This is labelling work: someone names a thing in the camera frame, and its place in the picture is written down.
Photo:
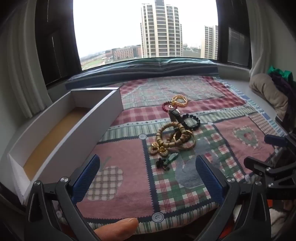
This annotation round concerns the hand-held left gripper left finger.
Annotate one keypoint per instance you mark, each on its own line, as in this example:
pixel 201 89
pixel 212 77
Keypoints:
pixel 85 179

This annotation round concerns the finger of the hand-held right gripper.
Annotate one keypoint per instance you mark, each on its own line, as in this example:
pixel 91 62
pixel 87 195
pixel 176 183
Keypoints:
pixel 275 140
pixel 254 164

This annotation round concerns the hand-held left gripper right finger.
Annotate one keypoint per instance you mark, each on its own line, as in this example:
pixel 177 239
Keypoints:
pixel 208 180

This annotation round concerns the white drawer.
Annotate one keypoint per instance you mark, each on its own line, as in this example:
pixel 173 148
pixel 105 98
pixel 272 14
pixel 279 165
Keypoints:
pixel 69 143

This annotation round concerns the gold bangle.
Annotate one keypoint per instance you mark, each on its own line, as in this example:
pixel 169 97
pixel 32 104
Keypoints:
pixel 193 141

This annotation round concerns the green pendant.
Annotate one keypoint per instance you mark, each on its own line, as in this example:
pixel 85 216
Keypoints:
pixel 172 157

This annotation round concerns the person's left hand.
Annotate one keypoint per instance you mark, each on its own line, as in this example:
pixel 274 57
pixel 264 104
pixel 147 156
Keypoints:
pixel 118 228

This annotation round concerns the dark purple cloth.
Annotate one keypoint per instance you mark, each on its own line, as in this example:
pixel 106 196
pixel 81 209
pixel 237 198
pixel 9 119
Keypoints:
pixel 286 97

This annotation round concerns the patchwork plaid blanket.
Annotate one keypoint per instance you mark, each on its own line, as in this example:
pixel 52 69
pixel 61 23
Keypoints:
pixel 129 185

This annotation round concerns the beige pillow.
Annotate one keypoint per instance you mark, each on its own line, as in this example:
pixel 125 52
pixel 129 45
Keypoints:
pixel 266 90

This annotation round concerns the green cloth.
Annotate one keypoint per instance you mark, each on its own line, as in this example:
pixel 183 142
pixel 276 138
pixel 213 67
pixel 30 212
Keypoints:
pixel 286 74

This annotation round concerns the white curtain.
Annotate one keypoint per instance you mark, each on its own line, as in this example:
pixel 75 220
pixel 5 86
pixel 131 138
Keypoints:
pixel 270 34
pixel 20 58

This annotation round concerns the dark window panel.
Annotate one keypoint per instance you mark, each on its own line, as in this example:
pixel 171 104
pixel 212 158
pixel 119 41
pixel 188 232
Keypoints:
pixel 233 39
pixel 57 41

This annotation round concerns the teal striped cushion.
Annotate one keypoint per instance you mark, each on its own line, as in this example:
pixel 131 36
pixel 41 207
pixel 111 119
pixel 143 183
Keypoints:
pixel 138 71

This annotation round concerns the low red brick building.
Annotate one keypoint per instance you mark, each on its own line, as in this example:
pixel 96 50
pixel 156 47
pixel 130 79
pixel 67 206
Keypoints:
pixel 124 52

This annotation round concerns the tall grey apartment tower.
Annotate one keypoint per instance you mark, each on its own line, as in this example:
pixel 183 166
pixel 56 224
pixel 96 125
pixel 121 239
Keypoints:
pixel 161 30

